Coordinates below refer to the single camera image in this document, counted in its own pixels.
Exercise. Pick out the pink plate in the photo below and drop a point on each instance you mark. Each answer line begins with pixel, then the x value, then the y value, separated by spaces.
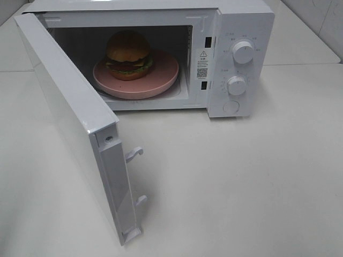
pixel 159 78

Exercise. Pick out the round white door release button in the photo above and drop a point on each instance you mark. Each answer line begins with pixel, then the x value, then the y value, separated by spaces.
pixel 231 107

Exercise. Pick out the white microwave knob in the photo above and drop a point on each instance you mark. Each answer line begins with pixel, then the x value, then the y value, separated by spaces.
pixel 243 51
pixel 236 85

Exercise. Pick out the white microwave door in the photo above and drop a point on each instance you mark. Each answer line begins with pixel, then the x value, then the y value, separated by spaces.
pixel 87 125

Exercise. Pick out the burger with lettuce and tomato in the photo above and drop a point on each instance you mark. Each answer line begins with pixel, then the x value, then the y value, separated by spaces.
pixel 128 55

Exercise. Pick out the white microwave oven body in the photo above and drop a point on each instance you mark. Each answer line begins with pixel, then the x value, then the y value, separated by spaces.
pixel 199 34

